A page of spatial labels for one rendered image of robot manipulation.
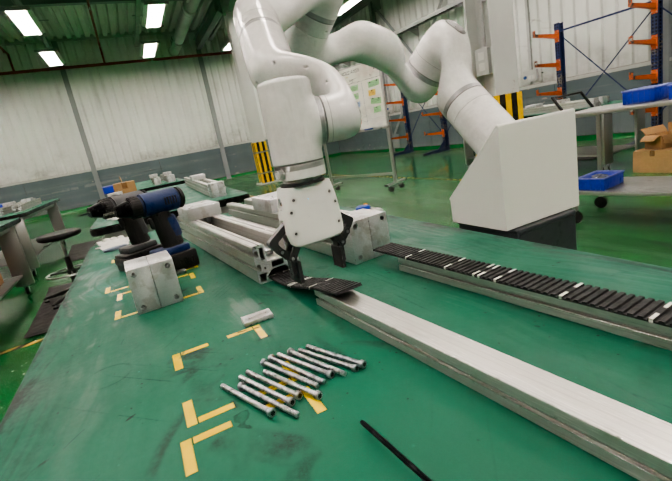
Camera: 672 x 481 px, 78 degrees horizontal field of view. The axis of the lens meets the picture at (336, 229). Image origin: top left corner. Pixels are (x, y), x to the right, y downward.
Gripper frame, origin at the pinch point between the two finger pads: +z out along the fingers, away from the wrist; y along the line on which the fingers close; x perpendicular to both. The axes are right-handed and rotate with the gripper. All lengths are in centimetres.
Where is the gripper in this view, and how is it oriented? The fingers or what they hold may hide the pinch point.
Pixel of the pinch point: (319, 267)
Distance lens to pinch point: 73.3
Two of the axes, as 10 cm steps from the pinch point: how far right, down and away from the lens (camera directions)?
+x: -5.2, -1.1, 8.5
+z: 1.8, 9.6, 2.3
